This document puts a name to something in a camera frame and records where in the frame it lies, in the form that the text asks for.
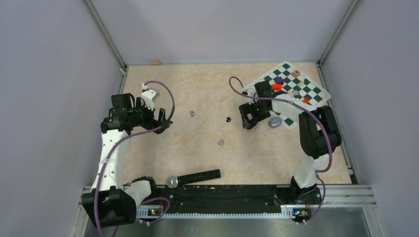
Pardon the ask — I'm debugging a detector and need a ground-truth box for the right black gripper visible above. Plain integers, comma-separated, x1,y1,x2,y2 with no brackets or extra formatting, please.
239,98,271,128

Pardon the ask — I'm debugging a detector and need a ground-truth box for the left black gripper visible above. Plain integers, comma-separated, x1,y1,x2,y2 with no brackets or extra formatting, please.
128,97,169,134

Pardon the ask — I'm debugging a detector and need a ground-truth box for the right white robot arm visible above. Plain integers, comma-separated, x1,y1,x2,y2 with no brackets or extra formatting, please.
239,81,342,204

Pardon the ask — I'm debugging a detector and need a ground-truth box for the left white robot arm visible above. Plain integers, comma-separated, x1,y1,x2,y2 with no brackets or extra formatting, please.
82,90,170,229

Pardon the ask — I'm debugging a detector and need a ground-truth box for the grey purple charging case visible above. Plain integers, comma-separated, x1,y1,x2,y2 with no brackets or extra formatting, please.
268,117,282,128

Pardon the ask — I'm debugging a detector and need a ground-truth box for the green white chessboard mat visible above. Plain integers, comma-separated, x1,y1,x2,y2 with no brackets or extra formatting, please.
242,61,331,130

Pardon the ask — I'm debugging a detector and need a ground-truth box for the red block upper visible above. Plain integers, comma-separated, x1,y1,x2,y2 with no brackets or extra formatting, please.
271,84,283,91

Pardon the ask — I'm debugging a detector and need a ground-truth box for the purple block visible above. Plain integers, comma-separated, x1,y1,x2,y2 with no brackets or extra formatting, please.
274,77,285,84

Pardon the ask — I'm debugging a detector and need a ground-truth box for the cork stopper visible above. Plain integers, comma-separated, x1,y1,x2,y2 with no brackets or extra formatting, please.
150,61,161,66

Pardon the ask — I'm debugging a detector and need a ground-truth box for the black microphone silver head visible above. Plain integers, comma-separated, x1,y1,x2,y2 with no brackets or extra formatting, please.
167,169,221,189

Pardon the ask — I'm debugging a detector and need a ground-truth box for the small wooden cube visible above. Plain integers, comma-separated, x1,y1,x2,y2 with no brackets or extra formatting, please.
292,70,300,78

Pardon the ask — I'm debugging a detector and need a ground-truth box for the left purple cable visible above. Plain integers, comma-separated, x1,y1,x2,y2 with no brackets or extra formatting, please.
94,80,176,237

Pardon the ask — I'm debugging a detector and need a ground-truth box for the purple cable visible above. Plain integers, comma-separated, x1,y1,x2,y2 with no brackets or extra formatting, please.
228,76,334,225
94,80,176,237

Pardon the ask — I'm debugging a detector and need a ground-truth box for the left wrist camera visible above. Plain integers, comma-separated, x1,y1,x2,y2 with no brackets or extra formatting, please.
140,83,160,111

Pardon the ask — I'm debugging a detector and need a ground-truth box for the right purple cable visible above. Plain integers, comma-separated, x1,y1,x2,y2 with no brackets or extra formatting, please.
228,76,334,225

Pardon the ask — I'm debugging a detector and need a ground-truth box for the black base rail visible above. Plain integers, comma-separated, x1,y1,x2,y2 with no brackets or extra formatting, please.
151,185,291,216

